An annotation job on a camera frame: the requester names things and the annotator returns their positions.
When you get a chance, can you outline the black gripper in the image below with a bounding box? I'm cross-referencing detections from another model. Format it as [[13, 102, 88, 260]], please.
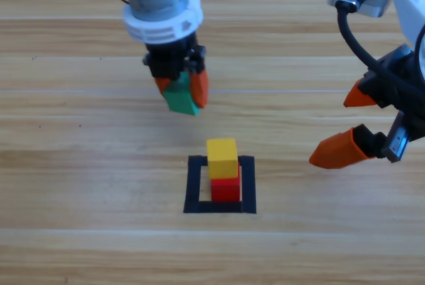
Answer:
[[142, 34, 211, 110], [343, 44, 425, 163]]

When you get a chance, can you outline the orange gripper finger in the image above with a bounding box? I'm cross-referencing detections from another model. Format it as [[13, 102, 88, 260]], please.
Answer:
[[308, 124, 388, 170]]

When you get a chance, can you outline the green wooden block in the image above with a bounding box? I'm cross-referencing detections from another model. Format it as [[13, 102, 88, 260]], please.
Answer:
[[164, 72, 201, 117]]

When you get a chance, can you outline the yellow wooden block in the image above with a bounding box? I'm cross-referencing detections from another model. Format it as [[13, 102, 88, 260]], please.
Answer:
[[206, 138, 239, 179]]

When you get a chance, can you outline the red wooden block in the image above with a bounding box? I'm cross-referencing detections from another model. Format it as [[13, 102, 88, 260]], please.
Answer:
[[210, 161, 242, 203]]

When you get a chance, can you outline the black tape square outline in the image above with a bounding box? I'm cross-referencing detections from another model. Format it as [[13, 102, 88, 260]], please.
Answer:
[[183, 154, 258, 215]]

